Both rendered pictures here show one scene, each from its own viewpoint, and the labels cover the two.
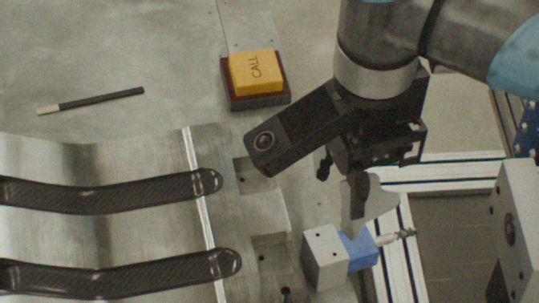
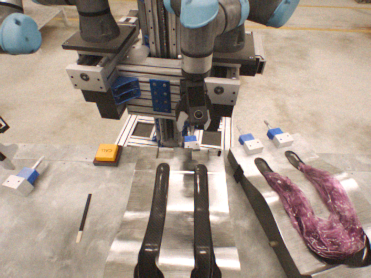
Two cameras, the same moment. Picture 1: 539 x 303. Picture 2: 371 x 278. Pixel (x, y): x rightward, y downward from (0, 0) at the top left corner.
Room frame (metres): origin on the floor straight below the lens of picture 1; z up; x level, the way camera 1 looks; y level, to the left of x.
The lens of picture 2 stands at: (0.56, 0.38, 1.41)
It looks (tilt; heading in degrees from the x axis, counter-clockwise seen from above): 48 degrees down; 286
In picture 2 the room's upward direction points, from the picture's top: straight up
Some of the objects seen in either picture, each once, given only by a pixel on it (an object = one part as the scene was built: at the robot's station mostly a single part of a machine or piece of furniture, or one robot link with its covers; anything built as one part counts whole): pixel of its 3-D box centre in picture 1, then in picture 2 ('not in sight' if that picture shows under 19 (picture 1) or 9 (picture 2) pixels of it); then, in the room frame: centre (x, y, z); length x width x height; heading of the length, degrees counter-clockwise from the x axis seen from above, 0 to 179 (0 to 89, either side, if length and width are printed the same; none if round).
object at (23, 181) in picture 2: not in sight; (30, 172); (1.13, 0.16, 0.83); 0.13 x 0.05 x 0.05; 92
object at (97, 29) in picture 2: not in sight; (97, 21); (1.13, -0.38, 1.09); 0.15 x 0.15 x 0.10
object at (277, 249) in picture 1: (275, 263); (200, 157); (0.62, -0.02, 0.87); 0.05 x 0.05 x 0.04; 14
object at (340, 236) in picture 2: not in sight; (316, 200); (0.31, 0.05, 0.90); 0.26 x 0.18 x 0.08; 121
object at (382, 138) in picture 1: (372, 112); (194, 86); (0.67, -0.10, 1.07); 0.09 x 0.08 x 0.12; 112
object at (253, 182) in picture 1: (255, 183); (165, 156); (0.73, 0.01, 0.87); 0.05 x 0.05 x 0.04; 14
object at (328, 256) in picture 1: (362, 246); (190, 140); (0.68, -0.12, 0.83); 0.13 x 0.05 x 0.05; 112
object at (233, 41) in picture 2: not in sight; (226, 29); (0.64, -0.44, 1.09); 0.15 x 0.15 x 0.10
